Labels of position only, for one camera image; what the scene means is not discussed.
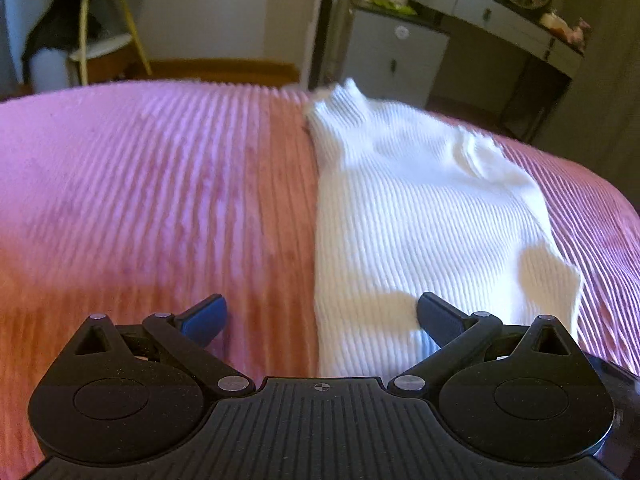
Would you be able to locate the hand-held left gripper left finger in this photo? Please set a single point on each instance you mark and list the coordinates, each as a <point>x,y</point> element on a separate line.
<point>202,321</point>

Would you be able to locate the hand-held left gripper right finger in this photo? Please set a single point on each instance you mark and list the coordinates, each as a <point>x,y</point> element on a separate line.
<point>434,317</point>

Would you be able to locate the white ribbed sweater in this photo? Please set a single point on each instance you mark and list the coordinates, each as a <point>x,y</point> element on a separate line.
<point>425,210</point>

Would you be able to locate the pink ribbed bedspread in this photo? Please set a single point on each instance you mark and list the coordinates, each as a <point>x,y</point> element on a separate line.
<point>150,185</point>

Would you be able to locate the grey bedside cabinet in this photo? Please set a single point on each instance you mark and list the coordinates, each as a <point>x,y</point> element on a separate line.
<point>395,55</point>

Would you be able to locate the round side table yellow legs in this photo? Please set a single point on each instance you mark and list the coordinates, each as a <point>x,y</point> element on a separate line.
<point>105,45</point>

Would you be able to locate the white bin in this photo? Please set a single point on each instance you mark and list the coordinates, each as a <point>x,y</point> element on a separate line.
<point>47,67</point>

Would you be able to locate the grey vanity desk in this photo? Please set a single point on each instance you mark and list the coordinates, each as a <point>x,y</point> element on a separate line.
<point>500,20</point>

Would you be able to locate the green packet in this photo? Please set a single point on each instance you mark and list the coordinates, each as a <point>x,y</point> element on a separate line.
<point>395,6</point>

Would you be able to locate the pink plush toy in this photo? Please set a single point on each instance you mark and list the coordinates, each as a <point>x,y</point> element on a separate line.
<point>577,34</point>

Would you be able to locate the white tower air conditioner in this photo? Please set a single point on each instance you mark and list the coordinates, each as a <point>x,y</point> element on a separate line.
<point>320,20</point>

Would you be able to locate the black cloth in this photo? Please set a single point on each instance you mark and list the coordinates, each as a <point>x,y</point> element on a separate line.
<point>55,25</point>

